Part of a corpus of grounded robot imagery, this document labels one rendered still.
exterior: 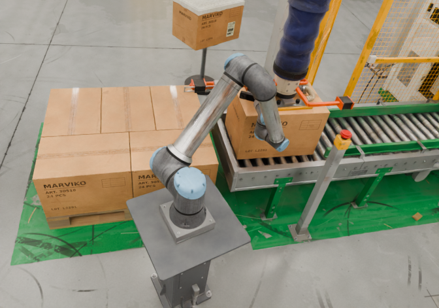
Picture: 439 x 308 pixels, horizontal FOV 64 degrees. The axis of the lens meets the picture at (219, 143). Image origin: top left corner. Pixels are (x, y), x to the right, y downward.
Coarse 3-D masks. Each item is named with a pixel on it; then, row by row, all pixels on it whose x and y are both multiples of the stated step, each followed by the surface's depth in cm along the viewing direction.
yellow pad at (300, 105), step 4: (276, 100) 237; (280, 100) 237; (296, 100) 235; (300, 100) 235; (280, 104) 233; (296, 104) 235; (300, 104) 236; (304, 104) 236; (280, 108) 230; (284, 108) 231; (288, 108) 232; (292, 108) 232; (296, 108) 233; (300, 108) 234; (304, 108) 235; (308, 108) 236; (312, 108) 237
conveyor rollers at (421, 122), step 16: (432, 112) 328; (224, 128) 274; (336, 128) 293; (368, 128) 297; (384, 128) 302; (400, 128) 308; (416, 128) 305; (432, 128) 309; (320, 144) 274; (352, 144) 278; (256, 160) 253; (272, 160) 253; (304, 160) 258; (320, 160) 260
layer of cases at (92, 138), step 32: (64, 96) 281; (96, 96) 286; (128, 96) 291; (160, 96) 296; (192, 96) 302; (64, 128) 253; (96, 128) 257; (128, 128) 262; (160, 128) 266; (64, 160) 231; (96, 160) 234; (128, 160) 238; (192, 160) 245; (64, 192) 230; (96, 192) 237; (128, 192) 245
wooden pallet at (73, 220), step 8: (56, 216) 245; (64, 216) 246; (72, 216) 248; (80, 216) 261; (88, 216) 262; (96, 216) 262; (104, 216) 263; (112, 216) 264; (120, 216) 265; (128, 216) 263; (48, 224) 248; (56, 224) 250; (64, 224) 252; (72, 224) 255; (80, 224) 256; (88, 224) 258
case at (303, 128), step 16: (240, 112) 234; (256, 112) 227; (288, 112) 231; (304, 112) 233; (320, 112) 235; (240, 128) 236; (288, 128) 239; (304, 128) 242; (320, 128) 245; (240, 144) 240; (256, 144) 243; (304, 144) 253
